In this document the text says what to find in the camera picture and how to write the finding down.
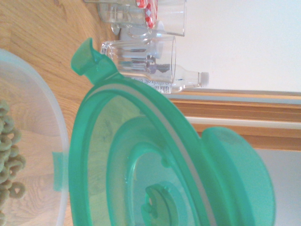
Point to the hint plastic water bottle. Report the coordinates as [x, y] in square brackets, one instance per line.
[188, 80]

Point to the green round container lid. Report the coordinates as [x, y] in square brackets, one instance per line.
[94, 153]

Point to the wooden door frame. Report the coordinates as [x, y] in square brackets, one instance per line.
[235, 110]

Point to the clear plastic food bowl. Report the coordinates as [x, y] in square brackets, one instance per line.
[47, 106]

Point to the tall footed clear glass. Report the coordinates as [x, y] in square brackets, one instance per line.
[174, 16]

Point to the ribbed clear glass tumbler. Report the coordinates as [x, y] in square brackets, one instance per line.
[141, 54]

